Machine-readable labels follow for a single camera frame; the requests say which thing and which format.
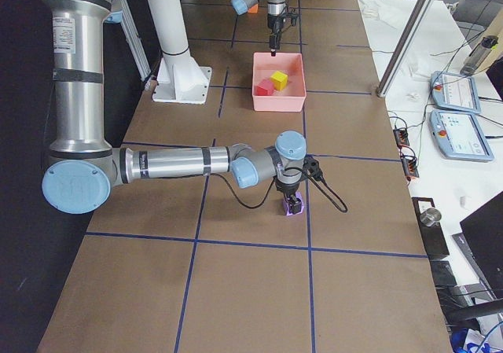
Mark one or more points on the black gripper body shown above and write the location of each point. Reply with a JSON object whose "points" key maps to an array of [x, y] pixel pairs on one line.
{"points": [[273, 24], [286, 191]]}

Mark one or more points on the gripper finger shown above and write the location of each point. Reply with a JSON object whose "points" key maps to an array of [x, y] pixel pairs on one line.
{"points": [[292, 204], [273, 44]]}

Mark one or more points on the purple foam cube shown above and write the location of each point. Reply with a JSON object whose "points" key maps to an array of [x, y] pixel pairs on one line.
{"points": [[300, 204]]}

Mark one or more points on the orange foam cube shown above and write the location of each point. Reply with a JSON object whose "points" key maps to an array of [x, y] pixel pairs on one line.
{"points": [[254, 9]]}

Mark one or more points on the yellow foam cube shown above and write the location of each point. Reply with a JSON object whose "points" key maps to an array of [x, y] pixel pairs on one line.
{"points": [[279, 80]]}

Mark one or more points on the red foam cube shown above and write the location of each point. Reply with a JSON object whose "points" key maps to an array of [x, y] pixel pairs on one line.
{"points": [[264, 88]]}

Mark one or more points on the pink plastic bin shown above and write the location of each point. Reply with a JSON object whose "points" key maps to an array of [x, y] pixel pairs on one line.
{"points": [[292, 97]]}

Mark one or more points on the lower orange connector board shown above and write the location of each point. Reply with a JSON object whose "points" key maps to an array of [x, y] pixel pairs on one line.
{"points": [[409, 166]]}

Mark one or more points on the orange connector board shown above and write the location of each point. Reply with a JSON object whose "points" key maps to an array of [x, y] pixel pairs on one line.
{"points": [[409, 166], [401, 136]]}

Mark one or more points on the upper orange connector board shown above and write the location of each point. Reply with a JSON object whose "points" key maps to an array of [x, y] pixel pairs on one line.
{"points": [[401, 136]]}

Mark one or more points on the metal cup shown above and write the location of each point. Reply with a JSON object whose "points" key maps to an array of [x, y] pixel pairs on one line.
{"points": [[430, 217]]}

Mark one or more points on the black electronics box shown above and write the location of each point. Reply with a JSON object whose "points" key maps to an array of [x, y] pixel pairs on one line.
{"points": [[432, 237]]}

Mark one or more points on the lower teach pendant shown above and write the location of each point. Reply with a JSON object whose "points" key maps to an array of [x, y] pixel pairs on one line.
{"points": [[459, 136]]}

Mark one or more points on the teach pendant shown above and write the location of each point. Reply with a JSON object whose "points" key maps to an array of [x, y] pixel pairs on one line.
{"points": [[459, 136], [455, 92]]}

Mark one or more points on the black monitor corner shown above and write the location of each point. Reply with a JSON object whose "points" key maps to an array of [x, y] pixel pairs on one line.
{"points": [[483, 232]]}

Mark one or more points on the upper teach pendant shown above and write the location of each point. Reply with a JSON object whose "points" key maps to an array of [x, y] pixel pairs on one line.
{"points": [[455, 92]]}

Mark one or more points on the grey water bottle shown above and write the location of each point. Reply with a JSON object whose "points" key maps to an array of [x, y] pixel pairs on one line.
{"points": [[479, 54]]}

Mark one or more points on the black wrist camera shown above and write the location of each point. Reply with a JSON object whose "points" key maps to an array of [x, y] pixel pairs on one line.
{"points": [[312, 167], [290, 18]]}

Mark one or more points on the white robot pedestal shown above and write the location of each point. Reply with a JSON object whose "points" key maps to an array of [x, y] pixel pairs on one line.
{"points": [[180, 78]]}

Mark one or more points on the aluminium frame post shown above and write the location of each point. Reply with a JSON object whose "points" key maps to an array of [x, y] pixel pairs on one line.
{"points": [[413, 24]]}

